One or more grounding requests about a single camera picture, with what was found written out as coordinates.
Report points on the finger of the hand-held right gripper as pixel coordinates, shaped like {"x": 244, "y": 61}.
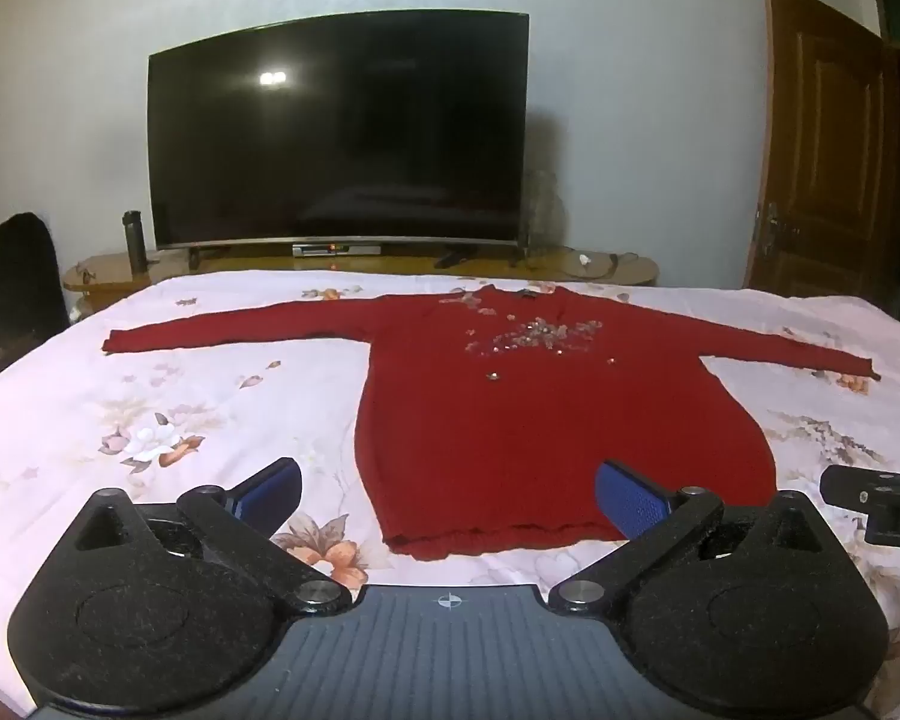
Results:
{"x": 847, "y": 487}

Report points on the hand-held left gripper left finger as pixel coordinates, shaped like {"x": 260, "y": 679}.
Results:
{"x": 270, "y": 496}

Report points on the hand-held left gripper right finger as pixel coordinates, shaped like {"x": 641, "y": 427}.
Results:
{"x": 630, "y": 506}

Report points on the red beaded sweater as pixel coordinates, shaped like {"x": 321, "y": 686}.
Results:
{"x": 510, "y": 427}

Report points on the pink floral bed sheet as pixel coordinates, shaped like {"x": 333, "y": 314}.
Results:
{"x": 120, "y": 390}

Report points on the silver set-top box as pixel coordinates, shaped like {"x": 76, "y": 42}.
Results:
{"x": 337, "y": 248}

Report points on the wooden television stand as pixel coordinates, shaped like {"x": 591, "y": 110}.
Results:
{"x": 112, "y": 274}

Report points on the black thermos bottle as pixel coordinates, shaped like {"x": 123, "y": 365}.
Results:
{"x": 135, "y": 240}

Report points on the brown wooden door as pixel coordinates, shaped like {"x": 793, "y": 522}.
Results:
{"x": 825, "y": 150}

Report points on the black curved television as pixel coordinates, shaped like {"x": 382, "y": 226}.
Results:
{"x": 337, "y": 142}

